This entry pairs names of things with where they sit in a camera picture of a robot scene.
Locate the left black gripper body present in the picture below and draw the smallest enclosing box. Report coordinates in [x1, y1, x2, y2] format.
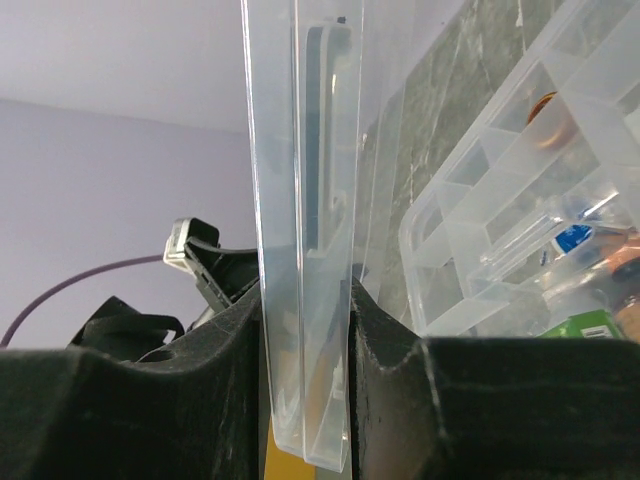
[70, 237, 259, 361]

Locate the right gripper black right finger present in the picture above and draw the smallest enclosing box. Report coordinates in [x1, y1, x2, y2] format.
[349, 283, 639, 479]

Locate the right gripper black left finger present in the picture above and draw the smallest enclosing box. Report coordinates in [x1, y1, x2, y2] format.
[1, 288, 263, 479]

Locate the green battery pack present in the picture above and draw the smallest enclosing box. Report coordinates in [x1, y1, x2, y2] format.
[541, 310, 623, 339]

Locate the clear divided organizer tray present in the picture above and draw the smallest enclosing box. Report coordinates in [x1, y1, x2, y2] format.
[399, 1, 639, 337]

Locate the white blue medicine bottle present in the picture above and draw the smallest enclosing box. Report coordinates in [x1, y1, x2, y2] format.
[540, 193, 619, 265]

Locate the orange cap small bottle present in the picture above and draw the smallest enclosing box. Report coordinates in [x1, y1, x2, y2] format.
[606, 239, 639, 343]

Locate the clear box lid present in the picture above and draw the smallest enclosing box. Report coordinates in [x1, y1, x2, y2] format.
[241, 1, 462, 472]

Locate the small copper coin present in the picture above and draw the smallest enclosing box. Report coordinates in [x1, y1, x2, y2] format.
[526, 91, 577, 149]

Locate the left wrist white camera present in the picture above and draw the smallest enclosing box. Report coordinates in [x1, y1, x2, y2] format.
[162, 217, 220, 274]

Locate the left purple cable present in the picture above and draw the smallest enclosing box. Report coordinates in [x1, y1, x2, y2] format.
[0, 253, 166, 347]

